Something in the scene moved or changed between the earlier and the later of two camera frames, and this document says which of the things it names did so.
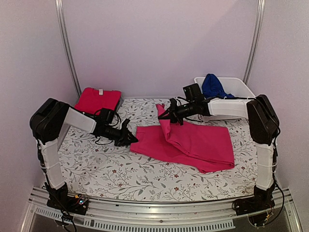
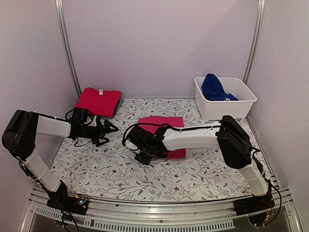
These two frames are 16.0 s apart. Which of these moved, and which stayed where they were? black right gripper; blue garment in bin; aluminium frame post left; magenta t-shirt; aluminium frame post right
Moved: black right gripper
Stayed: magenta t-shirt; aluminium frame post right; blue garment in bin; aluminium frame post left
